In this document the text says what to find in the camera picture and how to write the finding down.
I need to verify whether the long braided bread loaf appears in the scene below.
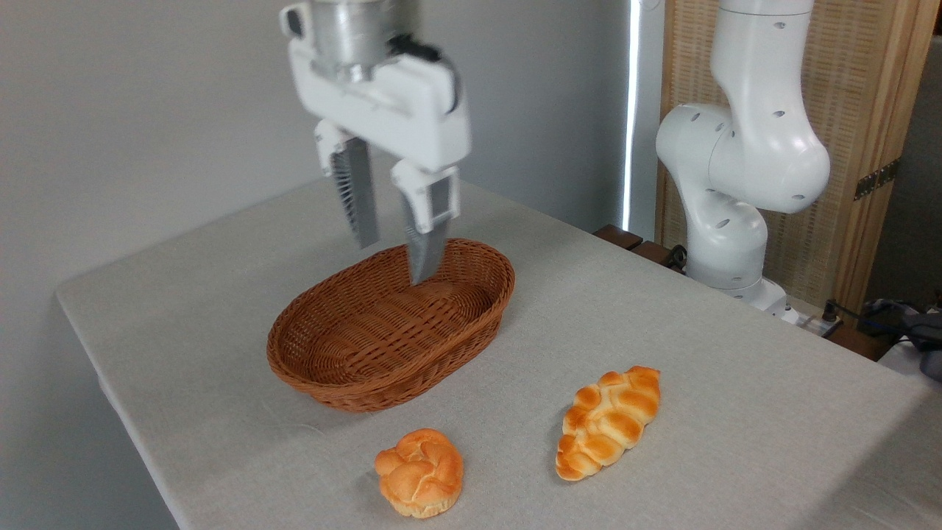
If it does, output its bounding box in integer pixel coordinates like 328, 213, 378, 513
555, 366, 662, 482

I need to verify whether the dark metal screen hinge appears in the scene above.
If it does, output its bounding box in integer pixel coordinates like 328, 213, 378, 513
854, 158, 902, 201

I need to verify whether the round knotted bread roll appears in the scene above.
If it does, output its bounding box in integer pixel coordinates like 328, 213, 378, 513
375, 428, 464, 519

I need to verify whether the dark bundle of cables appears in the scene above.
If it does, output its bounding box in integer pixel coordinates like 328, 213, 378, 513
857, 294, 942, 381

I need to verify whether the wooden woven folding screen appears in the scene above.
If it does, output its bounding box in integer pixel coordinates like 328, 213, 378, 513
655, 0, 942, 317

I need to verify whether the brown oval wicker basket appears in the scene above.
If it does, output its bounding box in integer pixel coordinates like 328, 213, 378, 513
266, 238, 516, 412

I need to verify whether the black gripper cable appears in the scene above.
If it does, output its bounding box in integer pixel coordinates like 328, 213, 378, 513
388, 35, 461, 111

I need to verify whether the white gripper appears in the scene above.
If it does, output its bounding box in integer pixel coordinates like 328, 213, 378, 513
280, 2, 472, 286

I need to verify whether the white power strip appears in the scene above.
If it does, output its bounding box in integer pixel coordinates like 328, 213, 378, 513
796, 312, 844, 339

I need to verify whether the light grey tablecloth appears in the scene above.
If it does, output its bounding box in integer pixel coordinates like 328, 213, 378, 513
55, 169, 942, 530

